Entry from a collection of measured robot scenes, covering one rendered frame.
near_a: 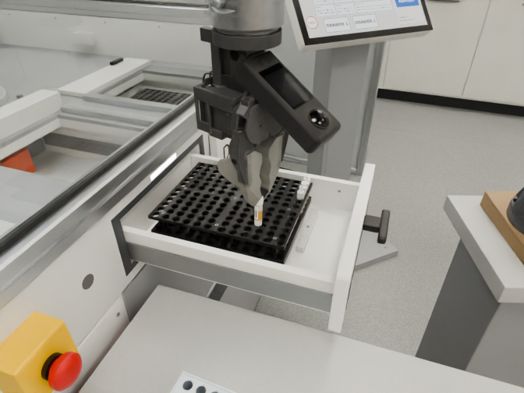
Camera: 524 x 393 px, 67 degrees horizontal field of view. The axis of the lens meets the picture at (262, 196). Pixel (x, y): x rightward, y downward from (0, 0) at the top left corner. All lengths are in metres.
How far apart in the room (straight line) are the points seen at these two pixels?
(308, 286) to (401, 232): 1.57
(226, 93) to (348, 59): 1.14
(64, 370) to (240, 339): 0.25
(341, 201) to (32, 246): 0.50
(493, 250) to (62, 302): 0.74
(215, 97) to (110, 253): 0.29
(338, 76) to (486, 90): 2.20
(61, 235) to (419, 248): 1.72
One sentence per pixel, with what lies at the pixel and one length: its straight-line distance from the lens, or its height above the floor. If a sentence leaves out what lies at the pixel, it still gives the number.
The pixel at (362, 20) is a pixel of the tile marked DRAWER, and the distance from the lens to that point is 1.46.
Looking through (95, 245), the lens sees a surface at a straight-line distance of 0.59.
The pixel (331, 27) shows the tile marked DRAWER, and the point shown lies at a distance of 1.38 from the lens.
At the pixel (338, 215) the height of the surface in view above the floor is 0.84.
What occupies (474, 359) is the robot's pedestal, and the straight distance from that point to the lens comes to 1.05.
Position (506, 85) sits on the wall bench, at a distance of 3.62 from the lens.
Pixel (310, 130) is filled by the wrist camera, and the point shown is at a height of 1.11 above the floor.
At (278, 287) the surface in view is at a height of 0.86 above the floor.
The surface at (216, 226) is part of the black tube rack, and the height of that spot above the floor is 0.90.
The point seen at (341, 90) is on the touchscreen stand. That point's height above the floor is 0.75.
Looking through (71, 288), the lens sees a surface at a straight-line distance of 0.58.
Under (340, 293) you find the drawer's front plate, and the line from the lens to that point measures 0.51.
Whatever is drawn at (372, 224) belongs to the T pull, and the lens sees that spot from 0.60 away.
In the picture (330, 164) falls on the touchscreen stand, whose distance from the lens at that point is 1.71.
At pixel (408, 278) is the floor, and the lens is 1.86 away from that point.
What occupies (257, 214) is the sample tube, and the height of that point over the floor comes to 0.96.
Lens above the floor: 1.28
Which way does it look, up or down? 35 degrees down
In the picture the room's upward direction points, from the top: straight up
